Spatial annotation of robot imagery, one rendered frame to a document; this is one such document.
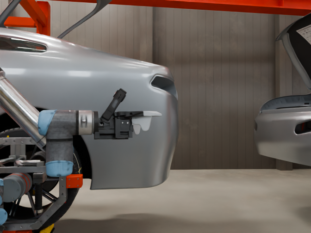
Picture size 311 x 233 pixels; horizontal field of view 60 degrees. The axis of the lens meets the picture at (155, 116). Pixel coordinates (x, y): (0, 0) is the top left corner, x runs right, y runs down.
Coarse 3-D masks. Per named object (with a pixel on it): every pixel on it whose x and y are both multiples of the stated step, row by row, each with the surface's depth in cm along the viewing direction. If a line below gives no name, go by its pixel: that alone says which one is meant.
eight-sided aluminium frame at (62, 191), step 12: (0, 144) 156; (36, 144) 159; (60, 180) 161; (60, 192) 161; (60, 204) 160; (48, 216) 160; (0, 228) 155; (12, 228) 157; (24, 228) 158; (36, 228) 158
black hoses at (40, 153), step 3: (36, 153) 149; (39, 153) 148; (42, 153) 150; (45, 153) 151; (33, 156) 147; (36, 156) 147; (42, 156) 147; (45, 156) 150; (30, 159) 149; (33, 159) 150; (45, 159) 147; (27, 165) 150; (30, 165) 151
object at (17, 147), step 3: (15, 147) 158; (18, 147) 158; (15, 150) 158; (18, 150) 158; (15, 153) 158; (18, 153) 158; (18, 156) 158; (15, 165) 158; (18, 165) 158; (21, 165) 158; (24, 165) 161
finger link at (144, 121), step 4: (144, 112) 80; (148, 112) 80; (152, 112) 81; (156, 112) 81; (140, 116) 81; (144, 116) 81; (148, 116) 80; (132, 120) 82; (136, 120) 82; (140, 120) 81; (144, 120) 81; (148, 120) 81; (140, 124) 81; (144, 124) 81; (148, 124) 80; (144, 128) 81; (148, 128) 80
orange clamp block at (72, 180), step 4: (68, 176) 162; (72, 176) 162; (76, 176) 163; (80, 176) 163; (68, 180) 161; (72, 180) 162; (76, 180) 162; (80, 180) 162; (68, 184) 161; (72, 184) 162; (76, 184) 162; (80, 184) 162
